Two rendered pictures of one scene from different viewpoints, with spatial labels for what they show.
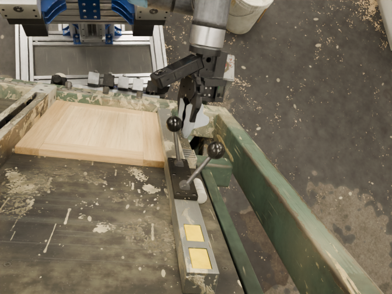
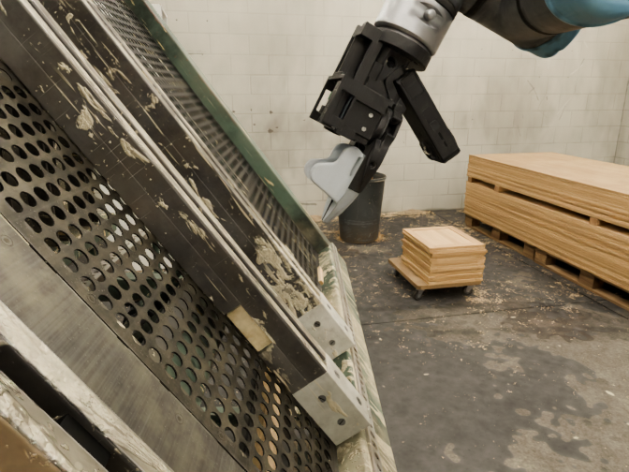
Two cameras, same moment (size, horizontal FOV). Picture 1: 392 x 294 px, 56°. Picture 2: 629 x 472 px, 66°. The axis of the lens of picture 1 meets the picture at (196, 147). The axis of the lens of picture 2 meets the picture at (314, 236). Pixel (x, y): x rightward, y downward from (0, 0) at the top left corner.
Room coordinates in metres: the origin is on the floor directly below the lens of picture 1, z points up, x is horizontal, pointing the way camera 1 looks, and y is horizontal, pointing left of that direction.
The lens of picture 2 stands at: (0.33, 0.29, 1.46)
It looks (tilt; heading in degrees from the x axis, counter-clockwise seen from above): 17 degrees down; 124
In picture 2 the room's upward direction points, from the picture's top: straight up
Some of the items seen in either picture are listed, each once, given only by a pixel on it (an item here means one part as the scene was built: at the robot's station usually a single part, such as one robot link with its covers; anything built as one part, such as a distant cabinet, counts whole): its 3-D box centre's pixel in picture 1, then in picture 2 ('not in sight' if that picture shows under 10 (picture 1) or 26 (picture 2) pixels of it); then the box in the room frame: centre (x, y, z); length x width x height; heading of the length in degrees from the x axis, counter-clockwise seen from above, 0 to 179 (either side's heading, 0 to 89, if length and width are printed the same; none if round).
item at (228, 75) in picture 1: (214, 74); not in sight; (0.80, 0.14, 0.84); 0.12 x 0.12 x 0.18; 35
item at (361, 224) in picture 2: not in sight; (359, 207); (-1.91, 4.45, 0.33); 0.52 x 0.51 x 0.65; 136
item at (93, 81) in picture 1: (109, 89); not in sight; (0.49, 0.46, 0.69); 0.50 x 0.14 x 0.24; 125
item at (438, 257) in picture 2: not in sight; (432, 259); (-0.85, 3.69, 0.20); 0.61 x 0.53 x 0.40; 136
